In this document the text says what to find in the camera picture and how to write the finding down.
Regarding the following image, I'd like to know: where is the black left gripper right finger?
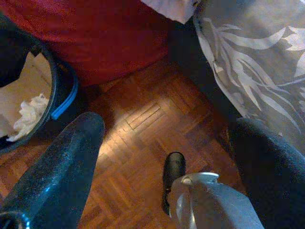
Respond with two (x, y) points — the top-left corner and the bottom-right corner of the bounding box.
(228, 117), (305, 229)

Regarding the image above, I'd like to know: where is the white crumpled tissue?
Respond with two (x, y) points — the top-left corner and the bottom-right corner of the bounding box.
(7, 94), (50, 142)

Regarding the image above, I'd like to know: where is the large red cushion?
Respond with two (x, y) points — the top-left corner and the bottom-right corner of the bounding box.
(0, 0), (177, 88)

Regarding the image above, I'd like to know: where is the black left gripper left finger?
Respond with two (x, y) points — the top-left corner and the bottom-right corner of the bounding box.
(4, 111), (105, 229)

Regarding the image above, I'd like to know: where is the brown paper sheet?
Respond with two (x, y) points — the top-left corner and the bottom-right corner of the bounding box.
(0, 51), (52, 139)

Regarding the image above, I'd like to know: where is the pink cartoon blanket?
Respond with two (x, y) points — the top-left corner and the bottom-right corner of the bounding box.
(140, 0), (198, 24)

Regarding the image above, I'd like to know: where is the bed with grey floral sheet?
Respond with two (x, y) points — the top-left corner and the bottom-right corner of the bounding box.
(194, 0), (305, 153)

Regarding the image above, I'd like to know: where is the black waste bin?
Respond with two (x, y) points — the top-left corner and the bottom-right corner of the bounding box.
(0, 14), (80, 155)

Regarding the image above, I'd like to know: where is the black robot foot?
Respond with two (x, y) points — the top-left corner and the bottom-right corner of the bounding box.
(162, 152), (187, 217)

